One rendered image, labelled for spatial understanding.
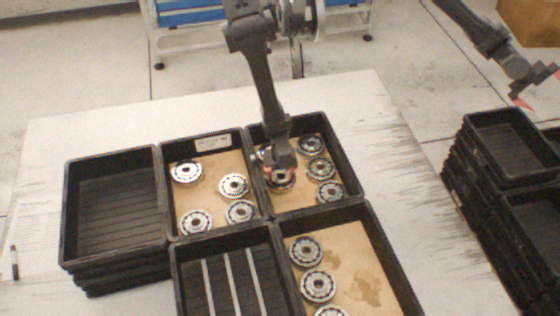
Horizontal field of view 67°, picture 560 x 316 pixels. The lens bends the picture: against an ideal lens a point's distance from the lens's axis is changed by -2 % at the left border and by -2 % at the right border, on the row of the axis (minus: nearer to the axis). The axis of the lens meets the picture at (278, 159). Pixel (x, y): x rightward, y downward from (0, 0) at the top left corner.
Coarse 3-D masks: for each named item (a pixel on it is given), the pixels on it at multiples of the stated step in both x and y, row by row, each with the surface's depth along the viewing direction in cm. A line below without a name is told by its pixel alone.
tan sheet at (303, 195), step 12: (324, 156) 154; (300, 168) 150; (300, 180) 147; (336, 180) 147; (300, 192) 143; (312, 192) 143; (276, 204) 140; (288, 204) 140; (300, 204) 140; (312, 204) 140
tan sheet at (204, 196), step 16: (208, 160) 153; (224, 160) 153; (240, 160) 153; (208, 176) 148; (224, 176) 148; (176, 192) 144; (192, 192) 144; (208, 192) 144; (176, 208) 139; (192, 208) 139; (208, 208) 139; (224, 208) 139; (224, 224) 135
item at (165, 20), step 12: (156, 0) 284; (168, 0) 285; (180, 0) 288; (192, 0) 290; (204, 0) 292; (216, 0) 294; (168, 12) 292; (180, 12) 294; (192, 12) 297; (204, 12) 299; (216, 12) 301; (168, 24) 300; (180, 24) 302
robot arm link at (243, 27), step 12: (228, 0) 87; (240, 0) 88; (252, 0) 88; (228, 12) 88; (240, 12) 88; (252, 12) 88; (240, 24) 88; (252, 24) 89; (264, 24) 89; (240, 36) 90; (252, 36) 91
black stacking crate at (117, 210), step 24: (72, 168) 142; (96, 168) 145; (120, 168) 148; (144, 168) 151; (72, 192) 137; (96, 192) 144; (120, 192) 144; (144, 192) 144; (72, 216) 132; (96, 216) 138; (120, 216) 138; (144, 216) 138; (72, 240) 127; (96, 240) 132; (120, 240) 132; (144, 240) 132; (96, 264) 121; (120, 264) 123; (144, 264) 126
